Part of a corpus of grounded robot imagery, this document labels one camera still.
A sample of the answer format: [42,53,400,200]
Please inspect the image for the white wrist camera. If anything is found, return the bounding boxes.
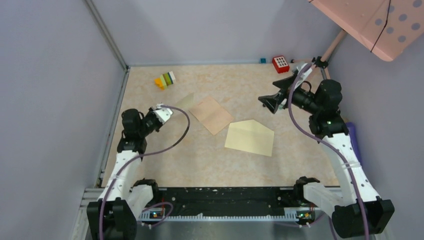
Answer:
[292,62,314,81]
[153,103,173,125]

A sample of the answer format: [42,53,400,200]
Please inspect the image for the red toy block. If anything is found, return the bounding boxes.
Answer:
[271,55,290,74]

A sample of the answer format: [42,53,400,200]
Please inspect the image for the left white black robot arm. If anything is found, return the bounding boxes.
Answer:
[86,105,173,240]

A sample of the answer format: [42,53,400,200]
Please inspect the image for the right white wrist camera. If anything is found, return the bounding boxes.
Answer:
[292,62,314,81]

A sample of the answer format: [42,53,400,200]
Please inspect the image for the pink wooden tripod stand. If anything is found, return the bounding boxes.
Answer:
[290,29,347,80]

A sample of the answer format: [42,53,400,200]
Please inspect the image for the purple flashlight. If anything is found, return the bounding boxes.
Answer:
[345,121,363,164]

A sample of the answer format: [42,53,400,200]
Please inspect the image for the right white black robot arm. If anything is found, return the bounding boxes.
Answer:
[258,76,395,239]

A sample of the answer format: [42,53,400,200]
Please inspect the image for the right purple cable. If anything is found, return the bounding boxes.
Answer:
[286,62,371,240]

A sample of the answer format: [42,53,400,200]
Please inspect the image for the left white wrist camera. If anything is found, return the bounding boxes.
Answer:
[153,103,173,125]

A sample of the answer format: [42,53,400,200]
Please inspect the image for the aluminium frame rail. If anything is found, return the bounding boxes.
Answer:
[83,0,129,72]

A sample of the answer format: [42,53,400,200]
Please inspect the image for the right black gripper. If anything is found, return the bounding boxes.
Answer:
[258,74,321,115]

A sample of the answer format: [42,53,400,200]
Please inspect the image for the pink dotted board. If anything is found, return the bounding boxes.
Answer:
[309,0,424,62]

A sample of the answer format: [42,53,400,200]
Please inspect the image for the pale yellow envelope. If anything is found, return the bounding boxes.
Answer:
[224,119,275,157]

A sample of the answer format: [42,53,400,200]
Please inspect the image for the tan letter paper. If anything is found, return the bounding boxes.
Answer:
[175,92,234,136]

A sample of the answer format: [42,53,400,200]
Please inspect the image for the stacked colourful toy bricks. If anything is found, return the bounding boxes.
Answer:
[154,71,176,90]

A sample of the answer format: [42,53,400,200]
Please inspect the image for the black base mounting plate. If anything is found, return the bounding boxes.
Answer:
[147,186,320,221]

